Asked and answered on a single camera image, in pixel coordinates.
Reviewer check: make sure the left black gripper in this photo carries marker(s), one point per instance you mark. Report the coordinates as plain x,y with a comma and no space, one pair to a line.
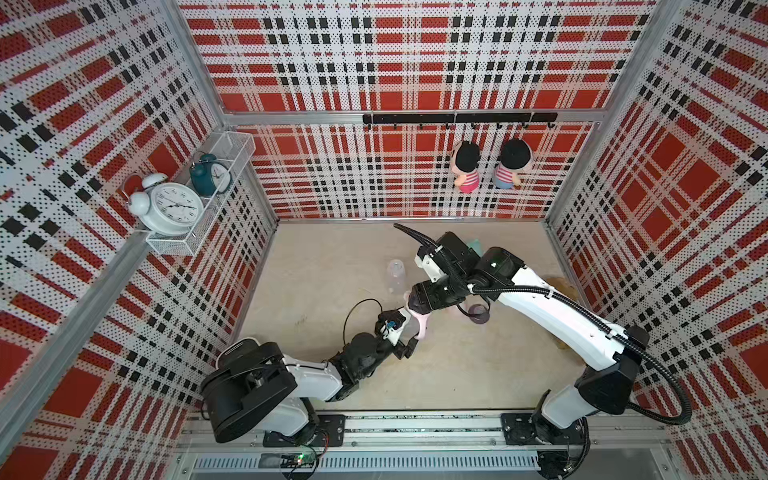
407,350

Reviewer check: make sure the white wire shelf basket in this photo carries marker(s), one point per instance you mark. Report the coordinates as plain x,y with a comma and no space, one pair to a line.
234,149

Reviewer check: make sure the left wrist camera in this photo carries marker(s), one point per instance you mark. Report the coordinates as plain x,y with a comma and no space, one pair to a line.
393,321

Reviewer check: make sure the brown plush toy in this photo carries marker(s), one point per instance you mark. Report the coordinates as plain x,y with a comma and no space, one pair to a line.
563,286

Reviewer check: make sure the mint green bottle cap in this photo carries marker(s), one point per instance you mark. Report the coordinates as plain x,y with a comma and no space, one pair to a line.
476,246

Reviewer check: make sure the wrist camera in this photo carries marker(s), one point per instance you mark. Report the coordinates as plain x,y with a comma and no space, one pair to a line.
429,264
393,321

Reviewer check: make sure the large white alarm clock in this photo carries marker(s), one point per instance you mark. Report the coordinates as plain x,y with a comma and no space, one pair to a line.
166,208

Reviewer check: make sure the black hook rail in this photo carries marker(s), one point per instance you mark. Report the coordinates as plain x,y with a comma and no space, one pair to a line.
421,119

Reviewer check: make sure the clear baby bottle far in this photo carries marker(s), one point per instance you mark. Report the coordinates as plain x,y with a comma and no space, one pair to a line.
397,278

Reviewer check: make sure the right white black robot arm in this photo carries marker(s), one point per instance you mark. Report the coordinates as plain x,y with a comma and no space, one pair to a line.
612,354

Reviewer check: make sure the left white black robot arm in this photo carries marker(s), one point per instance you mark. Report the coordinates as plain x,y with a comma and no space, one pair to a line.
257,386

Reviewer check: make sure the teal alarm clock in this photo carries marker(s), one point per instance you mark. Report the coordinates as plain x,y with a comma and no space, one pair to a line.
210,177

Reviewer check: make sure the plush doll pink pants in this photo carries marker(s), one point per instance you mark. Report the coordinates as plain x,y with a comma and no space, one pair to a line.
464,164

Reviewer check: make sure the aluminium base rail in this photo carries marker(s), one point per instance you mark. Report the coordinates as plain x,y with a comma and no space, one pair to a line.
439,444

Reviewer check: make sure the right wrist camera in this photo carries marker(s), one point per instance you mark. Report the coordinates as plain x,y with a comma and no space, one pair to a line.
429,264

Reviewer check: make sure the pink bottle handle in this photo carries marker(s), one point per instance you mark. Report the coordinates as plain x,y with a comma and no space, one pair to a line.
419,312

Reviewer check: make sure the plush doll blue pants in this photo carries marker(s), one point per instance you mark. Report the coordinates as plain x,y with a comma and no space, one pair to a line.
515,159

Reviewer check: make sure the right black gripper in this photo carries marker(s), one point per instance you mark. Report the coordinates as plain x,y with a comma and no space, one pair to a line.
425,297

